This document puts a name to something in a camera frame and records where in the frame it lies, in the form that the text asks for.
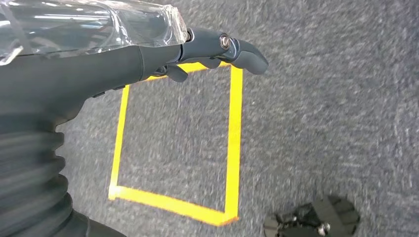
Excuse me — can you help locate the black robot foot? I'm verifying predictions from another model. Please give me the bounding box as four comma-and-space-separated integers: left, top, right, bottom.
263, 195, 361, 237

